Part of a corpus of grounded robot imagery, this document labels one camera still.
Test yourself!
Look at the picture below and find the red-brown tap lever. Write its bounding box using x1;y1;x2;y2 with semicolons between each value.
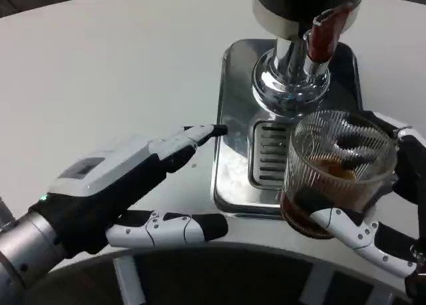
306;2;353;60

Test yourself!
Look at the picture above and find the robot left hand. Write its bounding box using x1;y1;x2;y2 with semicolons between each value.
28;123;230;256

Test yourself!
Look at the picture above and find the brown tea drink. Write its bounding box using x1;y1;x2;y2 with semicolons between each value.
280;156;377;240

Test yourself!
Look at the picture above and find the clear ribbed glass cup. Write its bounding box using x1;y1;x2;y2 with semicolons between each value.
279;109;399;241

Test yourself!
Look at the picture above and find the white table frame bar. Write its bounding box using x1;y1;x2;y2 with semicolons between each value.
112;255;148;305

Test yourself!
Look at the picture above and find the slotted steel drip grid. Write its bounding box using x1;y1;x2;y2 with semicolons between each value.
248;119;300;190

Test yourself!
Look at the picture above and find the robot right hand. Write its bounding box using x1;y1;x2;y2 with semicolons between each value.
297;110;426;301

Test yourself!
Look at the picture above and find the steel drip tray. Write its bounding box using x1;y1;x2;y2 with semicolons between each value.
212;38;365;221

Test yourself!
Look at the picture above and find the steel drink dispenser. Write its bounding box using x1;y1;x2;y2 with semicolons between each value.
251;0;367;120

